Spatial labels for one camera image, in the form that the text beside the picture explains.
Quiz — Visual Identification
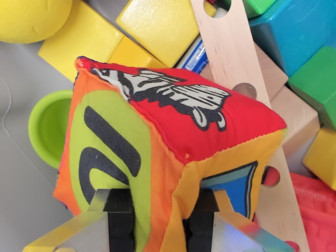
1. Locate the yellow foam ball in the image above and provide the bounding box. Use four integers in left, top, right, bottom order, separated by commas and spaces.
0, 0, 74, 44

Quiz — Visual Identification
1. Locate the red embossed soft cube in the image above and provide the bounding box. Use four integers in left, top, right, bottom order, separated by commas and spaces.
262, 166, 336, 252

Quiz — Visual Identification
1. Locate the wooden strip with holes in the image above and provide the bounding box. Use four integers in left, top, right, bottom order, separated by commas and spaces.
190, 0, 310, 252

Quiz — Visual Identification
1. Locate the natural wooden block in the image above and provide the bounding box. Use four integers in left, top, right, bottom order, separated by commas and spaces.
254, 43, 289, 103
270, 86, 321, 160

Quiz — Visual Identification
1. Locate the green wooden cube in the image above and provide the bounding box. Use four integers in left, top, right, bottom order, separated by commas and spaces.
288, 46, 336, 129

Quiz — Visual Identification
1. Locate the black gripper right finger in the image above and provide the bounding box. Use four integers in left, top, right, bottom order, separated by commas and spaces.
183, 187, 295, 252

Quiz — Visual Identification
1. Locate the yellow wooden cube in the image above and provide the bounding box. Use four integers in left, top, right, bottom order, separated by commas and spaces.
303, 125, 336, 191

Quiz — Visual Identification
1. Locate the lime green plastic cup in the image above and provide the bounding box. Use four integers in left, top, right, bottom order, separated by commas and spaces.
28, 89, 74, 170

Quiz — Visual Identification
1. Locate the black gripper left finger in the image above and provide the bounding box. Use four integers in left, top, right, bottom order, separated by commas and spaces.
22, 188, 136, 252

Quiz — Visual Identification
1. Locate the white and blue printed item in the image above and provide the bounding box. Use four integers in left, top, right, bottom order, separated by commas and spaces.
175, 39, 210, 75

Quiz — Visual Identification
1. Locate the large teal wooden block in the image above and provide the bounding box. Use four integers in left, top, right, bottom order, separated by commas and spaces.
249, 0, 336, 77

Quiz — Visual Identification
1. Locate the yellow wooden block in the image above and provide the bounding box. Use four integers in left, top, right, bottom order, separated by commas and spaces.
38, 0, 169, 83
116, 0, 216, 68

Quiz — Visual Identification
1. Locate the fabric cube with zebra print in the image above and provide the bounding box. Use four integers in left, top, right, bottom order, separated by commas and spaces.
53, 56, 288, 252

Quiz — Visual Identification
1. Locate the green wooden block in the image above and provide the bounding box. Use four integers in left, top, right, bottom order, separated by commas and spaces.
243, 0, 278, 19

